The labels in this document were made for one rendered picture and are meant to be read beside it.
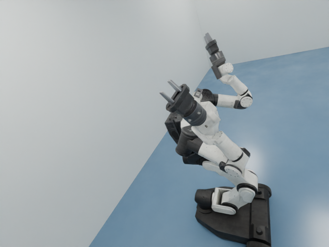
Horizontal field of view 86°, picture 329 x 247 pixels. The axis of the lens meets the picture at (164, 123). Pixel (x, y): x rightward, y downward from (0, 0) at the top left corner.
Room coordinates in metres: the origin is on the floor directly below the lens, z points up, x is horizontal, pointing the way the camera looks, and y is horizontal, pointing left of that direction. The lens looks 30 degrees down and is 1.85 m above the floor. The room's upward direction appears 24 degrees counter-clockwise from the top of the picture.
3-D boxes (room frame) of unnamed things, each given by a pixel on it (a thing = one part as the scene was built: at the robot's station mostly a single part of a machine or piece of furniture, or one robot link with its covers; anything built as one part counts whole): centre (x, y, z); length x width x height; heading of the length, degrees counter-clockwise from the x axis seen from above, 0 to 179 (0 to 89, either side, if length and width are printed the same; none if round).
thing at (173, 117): (0.98, -0.18, 1.15); 0.34 x 0.30 x 0.36; 144
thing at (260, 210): (0.93, -0.24, 0.19); 0.64 x 0.52 x 0.33; 54
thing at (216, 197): (0.95, -0.22, 0.28); 0.21 x 0.20 x 0.13; 54
